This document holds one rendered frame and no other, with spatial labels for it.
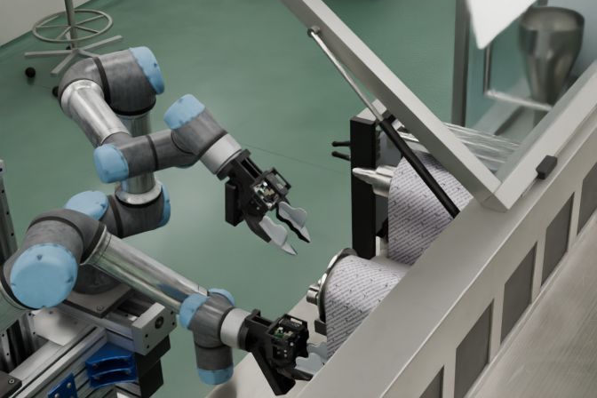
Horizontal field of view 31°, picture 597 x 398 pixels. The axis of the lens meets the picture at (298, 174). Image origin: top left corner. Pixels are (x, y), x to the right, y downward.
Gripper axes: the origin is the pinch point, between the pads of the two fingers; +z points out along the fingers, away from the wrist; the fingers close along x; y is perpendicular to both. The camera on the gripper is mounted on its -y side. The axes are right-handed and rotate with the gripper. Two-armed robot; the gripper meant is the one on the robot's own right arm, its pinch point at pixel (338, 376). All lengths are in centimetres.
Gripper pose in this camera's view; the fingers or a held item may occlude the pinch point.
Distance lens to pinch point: 205.2
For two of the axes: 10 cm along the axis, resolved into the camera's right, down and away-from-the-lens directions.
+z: 8.4, 2.5, -4.8
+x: 5.4, -4.6, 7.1
